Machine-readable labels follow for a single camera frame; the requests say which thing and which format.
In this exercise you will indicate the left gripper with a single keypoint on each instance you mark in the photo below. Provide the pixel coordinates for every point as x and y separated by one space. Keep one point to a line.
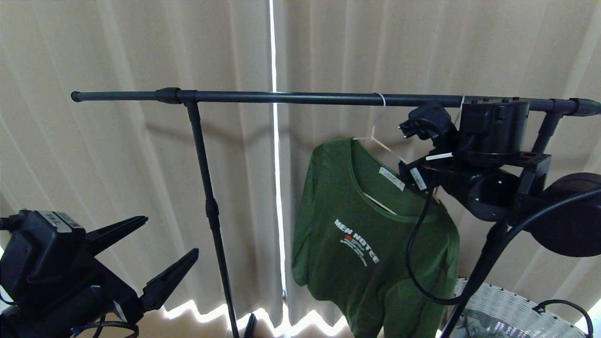
80 310

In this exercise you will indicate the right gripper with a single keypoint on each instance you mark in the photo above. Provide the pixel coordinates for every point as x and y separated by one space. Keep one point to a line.
488 195

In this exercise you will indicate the pink clothes hanger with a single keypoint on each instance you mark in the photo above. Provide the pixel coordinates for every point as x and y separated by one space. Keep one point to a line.
461 110
382 144

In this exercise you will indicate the green short-sleeved shirt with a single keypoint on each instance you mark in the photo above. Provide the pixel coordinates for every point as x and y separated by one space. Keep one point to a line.
352 281

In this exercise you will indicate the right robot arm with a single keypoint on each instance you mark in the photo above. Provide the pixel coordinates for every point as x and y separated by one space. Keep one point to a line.
568 216

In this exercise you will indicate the white laundry basket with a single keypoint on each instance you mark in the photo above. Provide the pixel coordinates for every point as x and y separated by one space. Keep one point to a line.
507 305

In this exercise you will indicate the black clothes rack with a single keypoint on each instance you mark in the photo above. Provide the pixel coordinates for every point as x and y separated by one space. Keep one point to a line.
281 97

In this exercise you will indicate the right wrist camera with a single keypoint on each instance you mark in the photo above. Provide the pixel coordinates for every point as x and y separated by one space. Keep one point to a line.
493 126

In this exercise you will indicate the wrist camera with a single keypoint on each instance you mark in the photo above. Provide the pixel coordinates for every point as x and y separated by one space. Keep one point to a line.
493 126
42 253

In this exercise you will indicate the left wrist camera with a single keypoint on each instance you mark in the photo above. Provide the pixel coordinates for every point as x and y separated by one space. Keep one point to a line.
42 253

